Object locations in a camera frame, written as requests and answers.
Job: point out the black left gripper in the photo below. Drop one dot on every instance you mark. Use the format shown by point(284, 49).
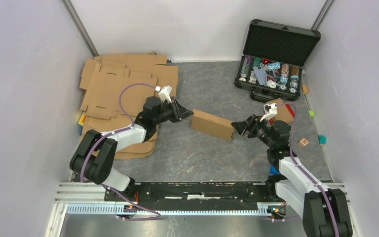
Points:
point(179, 112)

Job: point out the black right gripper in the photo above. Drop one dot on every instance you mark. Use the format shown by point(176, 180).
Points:
point(252, 123)

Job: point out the brown cardboard box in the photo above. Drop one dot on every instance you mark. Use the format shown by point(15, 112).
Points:
point(282, 112)
point(212, 125)

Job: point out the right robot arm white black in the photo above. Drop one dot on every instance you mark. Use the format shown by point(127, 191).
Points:
point(323, 210)

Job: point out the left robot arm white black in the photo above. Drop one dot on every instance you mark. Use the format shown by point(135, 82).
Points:
point(93, 159)

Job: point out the red flat block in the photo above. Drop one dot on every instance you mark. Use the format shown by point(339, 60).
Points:
point(291, 109)

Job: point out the blue block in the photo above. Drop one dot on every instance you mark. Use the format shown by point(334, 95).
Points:
point(274, 171)

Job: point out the black poker chip case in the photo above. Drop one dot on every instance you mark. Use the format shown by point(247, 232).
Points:
point(272, 60)

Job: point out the wooden letter cube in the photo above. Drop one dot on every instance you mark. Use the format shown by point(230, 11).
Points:
point(303, 142)

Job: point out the stack of flat cardboard sheets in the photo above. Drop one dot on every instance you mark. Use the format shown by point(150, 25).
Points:
point(117, 85)

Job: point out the small wooden block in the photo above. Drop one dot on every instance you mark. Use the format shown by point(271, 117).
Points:
point(305, 89)

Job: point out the teal cube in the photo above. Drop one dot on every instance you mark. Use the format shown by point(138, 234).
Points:
point(322, 139)

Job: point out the colourful blocks under cardboard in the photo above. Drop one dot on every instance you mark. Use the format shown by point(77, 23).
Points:
point(81, 122)

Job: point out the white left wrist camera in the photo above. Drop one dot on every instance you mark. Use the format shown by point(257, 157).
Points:
point(164, 93)

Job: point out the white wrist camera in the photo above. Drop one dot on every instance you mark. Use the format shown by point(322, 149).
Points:
point(270, 111)
point(164, 93)

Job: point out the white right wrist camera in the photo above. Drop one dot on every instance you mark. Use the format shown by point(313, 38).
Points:
point(270, 111)

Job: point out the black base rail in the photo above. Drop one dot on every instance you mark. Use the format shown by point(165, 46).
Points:
point(202, 196)

